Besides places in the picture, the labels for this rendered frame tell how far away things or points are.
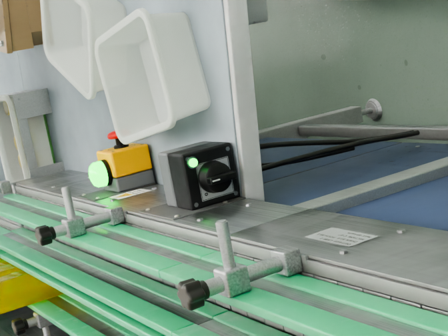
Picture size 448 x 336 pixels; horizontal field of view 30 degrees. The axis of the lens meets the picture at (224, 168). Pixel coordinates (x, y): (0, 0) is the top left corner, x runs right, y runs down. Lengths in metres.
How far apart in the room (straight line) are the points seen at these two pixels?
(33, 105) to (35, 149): 0.09
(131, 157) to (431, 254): 0.73
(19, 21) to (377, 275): 1.15
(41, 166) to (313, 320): 1.23
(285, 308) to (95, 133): 0.96
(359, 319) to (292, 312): 0.06
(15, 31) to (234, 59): 0.71
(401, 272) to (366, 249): 0.09
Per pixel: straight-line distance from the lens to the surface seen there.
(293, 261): 0.84
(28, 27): 1.75
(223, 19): 1.13
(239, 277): 0.81
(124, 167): 1.40
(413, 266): 0.76
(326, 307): 0.75
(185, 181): 1.14
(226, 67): 1.15
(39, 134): 1.87
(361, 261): 0.80
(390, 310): 0.72
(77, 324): 1.40
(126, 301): 1.13
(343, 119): 2.02
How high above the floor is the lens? 1.32
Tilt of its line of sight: 28 degrees down
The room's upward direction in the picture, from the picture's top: 105 degrees counter-clockwise
